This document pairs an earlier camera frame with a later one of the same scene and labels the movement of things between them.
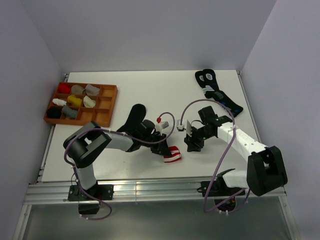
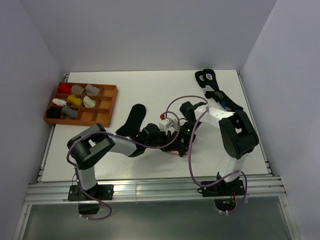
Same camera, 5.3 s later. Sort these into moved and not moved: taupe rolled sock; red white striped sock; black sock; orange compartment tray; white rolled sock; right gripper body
Moved: red white striped sock; right gripper body
Not moved: black sock; orange compartment tray; taupe rolled sock; white rolled sock
